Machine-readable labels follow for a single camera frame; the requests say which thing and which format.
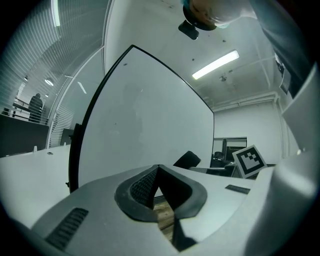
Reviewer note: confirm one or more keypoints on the black office chair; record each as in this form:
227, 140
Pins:
219, 157
187, 160

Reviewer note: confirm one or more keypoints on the ceiling smoke detector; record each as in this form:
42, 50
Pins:
223, 78

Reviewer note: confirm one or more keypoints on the person's head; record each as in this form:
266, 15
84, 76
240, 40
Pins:
207, 11

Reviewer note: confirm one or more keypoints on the white ceiling pipe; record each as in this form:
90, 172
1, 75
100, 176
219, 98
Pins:
246, 100

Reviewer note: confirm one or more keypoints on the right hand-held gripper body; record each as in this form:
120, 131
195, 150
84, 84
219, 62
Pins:
250, 161

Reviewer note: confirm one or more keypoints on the black desk partition panel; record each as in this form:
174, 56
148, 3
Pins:
67, 136
22, 135

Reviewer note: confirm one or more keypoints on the large black-framed whiteboard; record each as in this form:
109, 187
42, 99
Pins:
150, 120

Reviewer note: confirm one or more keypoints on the ceiling light tube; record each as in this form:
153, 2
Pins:
215, 64

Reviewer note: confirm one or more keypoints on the person's dark clothing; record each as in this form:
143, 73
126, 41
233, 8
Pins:
277, 35

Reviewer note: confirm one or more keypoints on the dark interior window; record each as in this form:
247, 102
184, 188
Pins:
232, 146

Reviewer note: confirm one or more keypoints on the black head-mounted camera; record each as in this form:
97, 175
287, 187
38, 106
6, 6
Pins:
188, 29

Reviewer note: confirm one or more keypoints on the striped frosted glass partition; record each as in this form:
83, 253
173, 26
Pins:
37, 62

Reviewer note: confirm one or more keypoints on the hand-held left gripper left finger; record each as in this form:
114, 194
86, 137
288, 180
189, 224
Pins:
105, 212

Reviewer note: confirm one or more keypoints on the grey office desk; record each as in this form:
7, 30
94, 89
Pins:
215, 171

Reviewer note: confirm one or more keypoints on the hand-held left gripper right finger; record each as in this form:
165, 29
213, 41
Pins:
212, 200

